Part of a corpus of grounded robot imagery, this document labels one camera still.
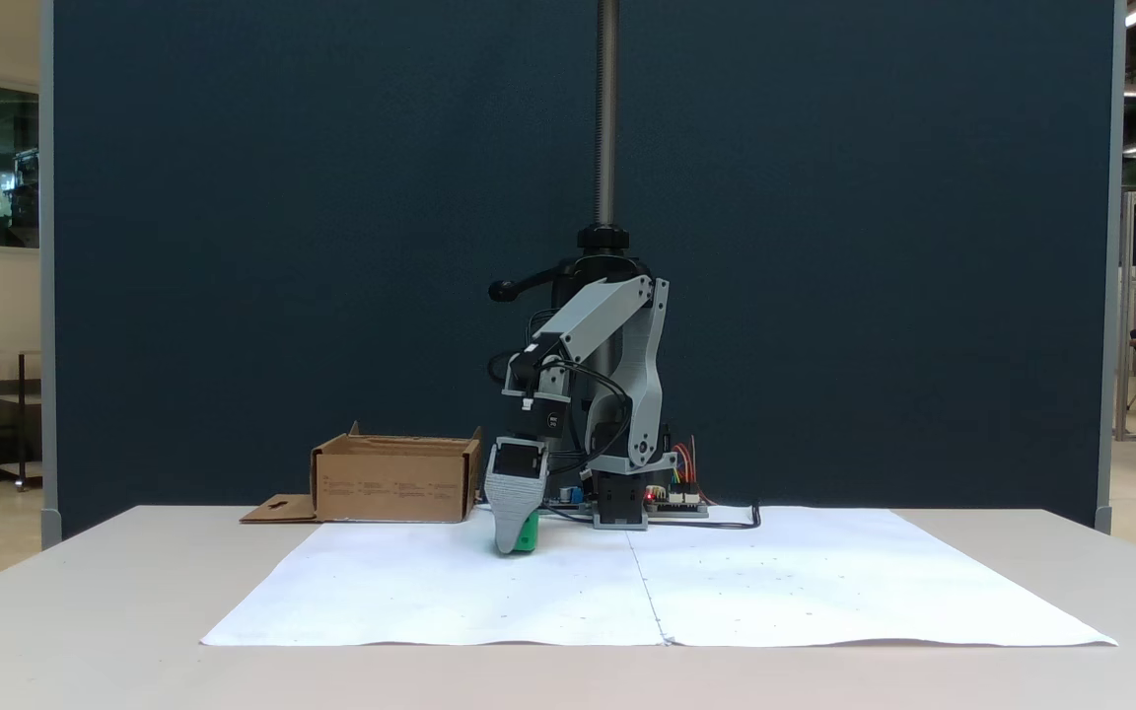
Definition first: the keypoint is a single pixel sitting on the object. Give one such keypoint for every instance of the framed wall window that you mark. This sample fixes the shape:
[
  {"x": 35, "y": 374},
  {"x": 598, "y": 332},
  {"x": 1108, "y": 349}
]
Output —
[{"x": 8, "y": 168}]

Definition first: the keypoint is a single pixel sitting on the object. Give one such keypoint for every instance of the threaded metal pole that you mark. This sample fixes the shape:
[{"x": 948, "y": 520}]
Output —
[{"x": 606, "y": 108}]

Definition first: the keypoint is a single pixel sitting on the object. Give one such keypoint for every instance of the brown cardboard box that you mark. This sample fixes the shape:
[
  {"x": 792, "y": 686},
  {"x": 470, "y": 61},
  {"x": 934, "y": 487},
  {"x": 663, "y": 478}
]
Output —
[{"x": 390, "y": 488}]

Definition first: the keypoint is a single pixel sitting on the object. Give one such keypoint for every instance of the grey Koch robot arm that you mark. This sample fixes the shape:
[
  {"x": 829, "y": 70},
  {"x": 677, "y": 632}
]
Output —
[{"x": 642, "y": 375}]

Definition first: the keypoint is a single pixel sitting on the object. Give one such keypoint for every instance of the white paper sheet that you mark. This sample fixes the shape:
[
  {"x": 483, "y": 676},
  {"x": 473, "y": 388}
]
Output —
[
  {"x": 450, "y": 592},
  {"x": 844, "y": 582}
]

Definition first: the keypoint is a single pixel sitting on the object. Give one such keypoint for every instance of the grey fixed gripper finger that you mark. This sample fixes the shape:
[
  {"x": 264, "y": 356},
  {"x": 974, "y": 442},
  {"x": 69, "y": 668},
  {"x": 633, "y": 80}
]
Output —
[{"x": 511, "y": 503}]

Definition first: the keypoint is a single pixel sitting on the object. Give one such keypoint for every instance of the dark blue partition panel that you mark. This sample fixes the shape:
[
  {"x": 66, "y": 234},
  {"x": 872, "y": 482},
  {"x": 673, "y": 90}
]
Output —
[{"x": 331, "y": 247}]

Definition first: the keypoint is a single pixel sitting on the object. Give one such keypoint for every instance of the dark shelf cart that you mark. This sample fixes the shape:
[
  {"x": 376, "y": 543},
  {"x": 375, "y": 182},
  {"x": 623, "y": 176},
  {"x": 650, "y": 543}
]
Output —
[{"x": 18, "y": 424}]

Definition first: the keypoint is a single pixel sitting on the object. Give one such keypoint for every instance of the blue circuit board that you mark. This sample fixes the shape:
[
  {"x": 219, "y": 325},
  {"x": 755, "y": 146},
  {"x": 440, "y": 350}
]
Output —
[{"x": 568, "y": 501}]

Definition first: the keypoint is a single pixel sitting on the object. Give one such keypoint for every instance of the green die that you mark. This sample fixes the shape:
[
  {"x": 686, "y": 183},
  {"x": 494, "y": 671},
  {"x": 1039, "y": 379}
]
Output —
[{"x": 529, "y": 534}]

